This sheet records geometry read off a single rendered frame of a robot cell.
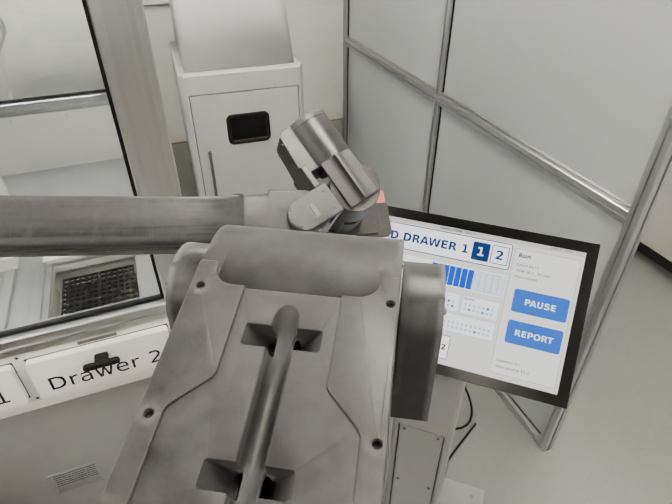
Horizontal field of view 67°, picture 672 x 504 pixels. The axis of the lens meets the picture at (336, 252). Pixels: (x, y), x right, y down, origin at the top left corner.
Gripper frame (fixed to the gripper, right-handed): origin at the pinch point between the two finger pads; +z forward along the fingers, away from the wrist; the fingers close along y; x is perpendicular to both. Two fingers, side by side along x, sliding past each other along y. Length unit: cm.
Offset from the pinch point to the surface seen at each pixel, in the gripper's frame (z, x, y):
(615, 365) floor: 138, 45, -143
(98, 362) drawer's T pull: 45, 12, 46
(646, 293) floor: 165, 16, -191
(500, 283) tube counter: 19.1, 10.2, -34.7
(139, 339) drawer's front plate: 48, 9, 38
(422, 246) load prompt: 24.4, 0.1, -22.5
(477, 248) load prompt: 20.1, 2.7, -32.0
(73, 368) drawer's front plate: 49, 13, 52
